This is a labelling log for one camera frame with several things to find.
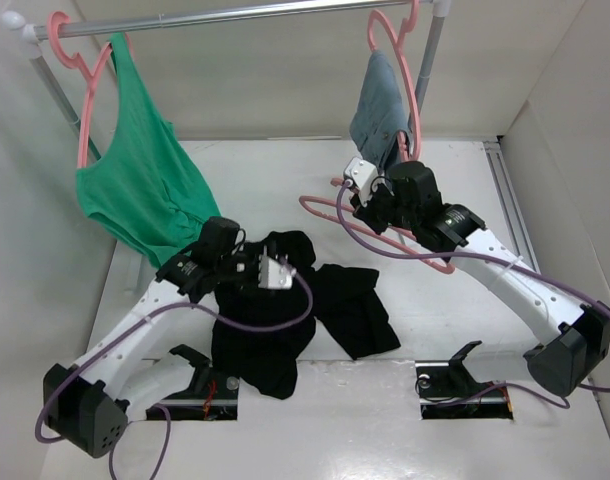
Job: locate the aluminium rail on table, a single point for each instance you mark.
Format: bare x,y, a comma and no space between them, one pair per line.
518,231

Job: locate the black t shirt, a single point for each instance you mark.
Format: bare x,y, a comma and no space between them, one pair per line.
342,299

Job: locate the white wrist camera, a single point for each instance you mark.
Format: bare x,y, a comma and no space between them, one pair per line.
364,178
275,274

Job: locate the metal clothes rack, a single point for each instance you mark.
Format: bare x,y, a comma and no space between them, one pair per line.
31,35

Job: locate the blue denim shorts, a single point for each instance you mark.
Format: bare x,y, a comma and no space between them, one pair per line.
379,127

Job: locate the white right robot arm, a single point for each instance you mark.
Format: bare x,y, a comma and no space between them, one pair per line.
571,335

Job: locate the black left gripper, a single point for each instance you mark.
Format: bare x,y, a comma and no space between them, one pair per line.
253,251

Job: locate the pink hanger with shorts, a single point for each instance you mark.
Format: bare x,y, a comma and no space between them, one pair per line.
397,40

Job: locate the green tank top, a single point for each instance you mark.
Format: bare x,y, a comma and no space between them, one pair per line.
145,190

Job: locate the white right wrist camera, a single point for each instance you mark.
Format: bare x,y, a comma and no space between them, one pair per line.
364,178

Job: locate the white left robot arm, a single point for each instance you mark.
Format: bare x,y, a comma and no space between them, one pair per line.
91,402

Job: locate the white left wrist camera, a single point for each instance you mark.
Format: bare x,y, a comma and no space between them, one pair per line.
275,274

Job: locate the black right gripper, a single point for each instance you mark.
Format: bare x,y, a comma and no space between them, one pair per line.
365,212

